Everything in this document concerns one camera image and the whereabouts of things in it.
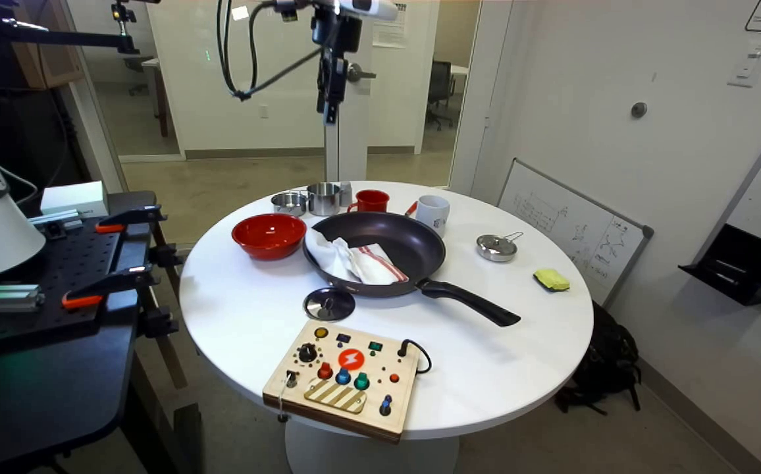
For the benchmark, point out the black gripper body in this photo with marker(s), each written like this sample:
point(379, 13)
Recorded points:
point(332, 68)

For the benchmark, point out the white towel with red stripes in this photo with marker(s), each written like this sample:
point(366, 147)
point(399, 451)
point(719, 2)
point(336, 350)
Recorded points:
point(344, 259)

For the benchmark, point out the black frying pan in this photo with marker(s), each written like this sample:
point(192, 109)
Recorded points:
point(415, 251)

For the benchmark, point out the tall steel pot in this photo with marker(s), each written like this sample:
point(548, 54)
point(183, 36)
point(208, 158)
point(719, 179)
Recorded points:
point(327, 194)

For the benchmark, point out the red bowl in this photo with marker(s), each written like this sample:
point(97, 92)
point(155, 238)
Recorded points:
point(269, 238)

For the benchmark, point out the white mug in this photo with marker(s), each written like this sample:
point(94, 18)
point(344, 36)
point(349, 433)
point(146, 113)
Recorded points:
point(432, 213)

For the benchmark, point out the round silver metal lid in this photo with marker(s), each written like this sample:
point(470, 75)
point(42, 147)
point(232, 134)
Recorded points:
point(329, 302)

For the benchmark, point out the white box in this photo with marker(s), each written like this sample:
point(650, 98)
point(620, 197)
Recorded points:
point(72, 197)

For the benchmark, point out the wooden busy board with buttons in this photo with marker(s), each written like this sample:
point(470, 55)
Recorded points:
point(344, 377)

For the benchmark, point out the yellow sponge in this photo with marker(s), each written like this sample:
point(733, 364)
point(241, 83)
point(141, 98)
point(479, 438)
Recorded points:
point(552, 279)

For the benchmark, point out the round grey door stopper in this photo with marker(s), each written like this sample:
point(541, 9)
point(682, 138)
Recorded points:
point(637, 111)

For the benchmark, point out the black backpack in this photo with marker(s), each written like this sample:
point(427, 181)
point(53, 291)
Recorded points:
point(606, 358)

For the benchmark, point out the dark robot platform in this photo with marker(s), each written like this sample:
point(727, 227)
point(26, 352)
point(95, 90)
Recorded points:
point(46, 385)

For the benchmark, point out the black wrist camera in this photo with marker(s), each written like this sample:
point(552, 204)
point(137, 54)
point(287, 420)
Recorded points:
point(336, 30)

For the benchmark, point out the whiteboard leaning on wall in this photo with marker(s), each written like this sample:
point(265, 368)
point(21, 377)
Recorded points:
point(571, 227)

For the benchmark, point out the white light switch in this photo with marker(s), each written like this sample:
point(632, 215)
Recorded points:
point(749, 65)

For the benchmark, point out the black wall tray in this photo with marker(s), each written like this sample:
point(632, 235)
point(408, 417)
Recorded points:
point(737, 264)

